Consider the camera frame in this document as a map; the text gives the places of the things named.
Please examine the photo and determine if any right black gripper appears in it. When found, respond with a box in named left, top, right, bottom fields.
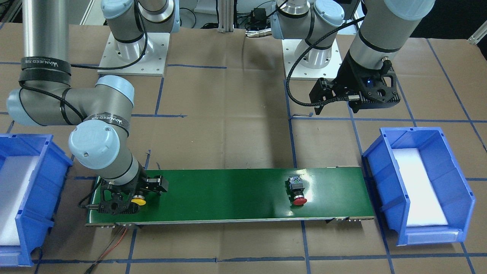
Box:
left=78, top=169, right=169, bottom=215

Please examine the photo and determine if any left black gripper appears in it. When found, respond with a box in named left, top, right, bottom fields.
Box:
left=309, top=53, right=401, bottom=114

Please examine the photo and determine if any yellow push button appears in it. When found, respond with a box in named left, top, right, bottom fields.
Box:
left=131, top=195, right=146, bottom=206

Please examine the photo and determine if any red push button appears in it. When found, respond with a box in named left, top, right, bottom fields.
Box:
left=288, top=175, right=307, bottom=206

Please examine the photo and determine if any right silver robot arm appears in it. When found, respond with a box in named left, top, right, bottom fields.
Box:
left=6, top=0, right=169, bottom=215

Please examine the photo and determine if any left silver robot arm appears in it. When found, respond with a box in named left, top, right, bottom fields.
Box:
left=270, top=0, right=435, bottom=115

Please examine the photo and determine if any blue bin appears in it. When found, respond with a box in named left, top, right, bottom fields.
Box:
left=364, top=127, right=475, bottom=246
left=0, top=134, right=73, bottom=267

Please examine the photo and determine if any green conveyor belt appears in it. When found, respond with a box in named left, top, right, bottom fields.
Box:
left=86, top=167, right=374, bottom=226

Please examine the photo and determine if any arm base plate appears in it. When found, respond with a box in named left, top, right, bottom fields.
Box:
left=97, top=33, right=170, bottom=76
left=282, top=39, right=342, bottom=80

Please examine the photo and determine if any red black power wire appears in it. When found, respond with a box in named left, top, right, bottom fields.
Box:
left=84, top=228, right=129, bottom=274

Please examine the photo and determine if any aluminium frame post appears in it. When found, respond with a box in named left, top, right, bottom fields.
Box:
left=216, top=0, right=237, bottom=33

